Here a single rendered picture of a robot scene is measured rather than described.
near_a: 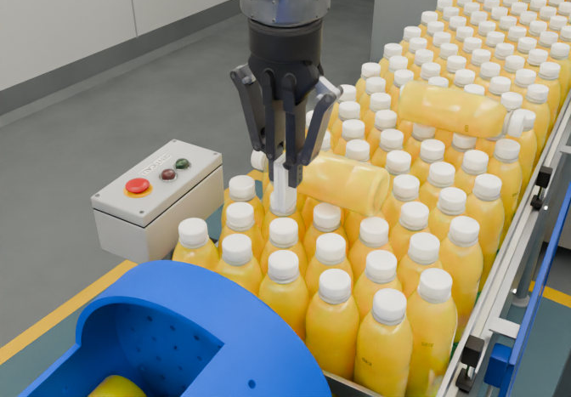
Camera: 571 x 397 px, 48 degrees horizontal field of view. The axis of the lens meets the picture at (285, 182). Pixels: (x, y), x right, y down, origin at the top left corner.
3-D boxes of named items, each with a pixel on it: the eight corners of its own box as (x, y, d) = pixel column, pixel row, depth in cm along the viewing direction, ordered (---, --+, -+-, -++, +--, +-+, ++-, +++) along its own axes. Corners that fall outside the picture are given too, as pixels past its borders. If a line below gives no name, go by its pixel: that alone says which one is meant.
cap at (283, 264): (277, 256, 85) (277, 246, 84) (303, 266, 83) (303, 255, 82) (262, 274, 82) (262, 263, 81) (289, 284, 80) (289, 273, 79)
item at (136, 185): (121, 192, 94) (119, 185, 94) (137, 180, 97) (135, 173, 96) (139, 199, 93) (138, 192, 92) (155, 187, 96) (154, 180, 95)
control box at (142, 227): (100, 249, 99) (88, 195, 93) (178, 186, 113) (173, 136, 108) (150, 270, 95) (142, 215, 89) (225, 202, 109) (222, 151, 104)
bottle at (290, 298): (274, 340, 97) (273, 245, 86) (315, 358, 94) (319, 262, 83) (250, 372, 91) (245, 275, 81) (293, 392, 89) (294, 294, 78)
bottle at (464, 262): (414, 331, 98) (428, 236, 88) (434, 304, 103) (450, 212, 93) (456, 352, 95) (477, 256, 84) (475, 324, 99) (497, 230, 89)
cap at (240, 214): (230, 229, 89) (229, 219, 88) (223, 214, 92) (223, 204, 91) (257, 224, 90) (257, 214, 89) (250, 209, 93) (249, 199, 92)
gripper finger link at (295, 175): (294, 143, 72) (317, 150, 71) (293, 180, 75) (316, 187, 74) (287, 149, 71) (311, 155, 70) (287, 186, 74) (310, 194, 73)
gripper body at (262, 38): (228, 17, 62) (233, 102, 68) (304, 33, 59) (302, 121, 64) (268, -3, 68) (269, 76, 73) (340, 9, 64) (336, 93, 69)
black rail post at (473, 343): (455, 386, 90) (463, 347, 85) (460, 371, 92) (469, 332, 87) (470, 392, 89) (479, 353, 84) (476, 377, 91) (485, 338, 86)
